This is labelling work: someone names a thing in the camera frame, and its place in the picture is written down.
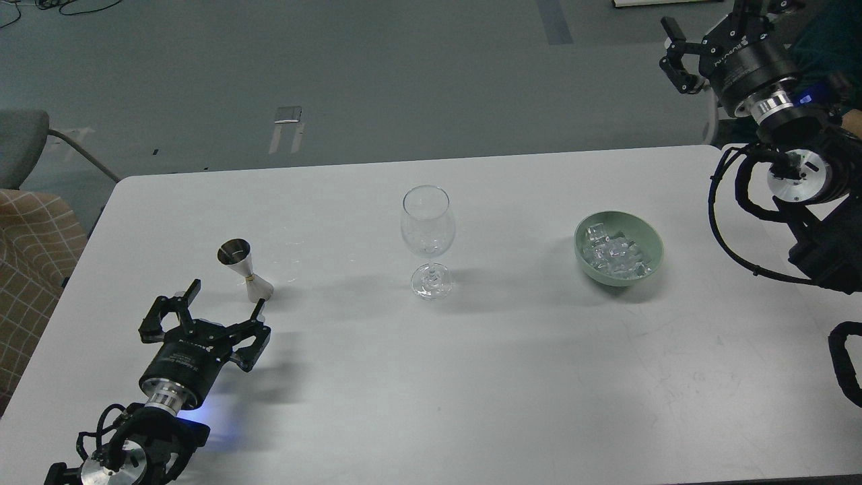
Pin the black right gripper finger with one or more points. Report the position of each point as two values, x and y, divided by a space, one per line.
672 63
771 10

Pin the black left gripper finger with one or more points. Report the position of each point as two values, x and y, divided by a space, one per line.
151 330
249 338

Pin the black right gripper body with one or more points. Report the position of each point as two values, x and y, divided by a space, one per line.
742 59

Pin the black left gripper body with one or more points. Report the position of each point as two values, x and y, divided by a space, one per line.
185 368

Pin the steel double jigger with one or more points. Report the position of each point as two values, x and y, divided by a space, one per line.
236 255

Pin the clear ice cubes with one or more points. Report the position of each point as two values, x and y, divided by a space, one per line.
615 255

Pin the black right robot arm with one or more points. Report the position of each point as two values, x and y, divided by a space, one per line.
804 169

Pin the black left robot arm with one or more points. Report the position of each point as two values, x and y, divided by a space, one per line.
149 442

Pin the clear wine glass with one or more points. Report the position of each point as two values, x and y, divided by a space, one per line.
428 230

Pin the person in teal shirt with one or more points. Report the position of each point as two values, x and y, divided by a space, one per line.
831 43

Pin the green ceramic bowl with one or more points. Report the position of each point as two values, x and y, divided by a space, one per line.
633 227

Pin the grey chair at left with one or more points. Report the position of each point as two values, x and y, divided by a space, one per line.
24 133

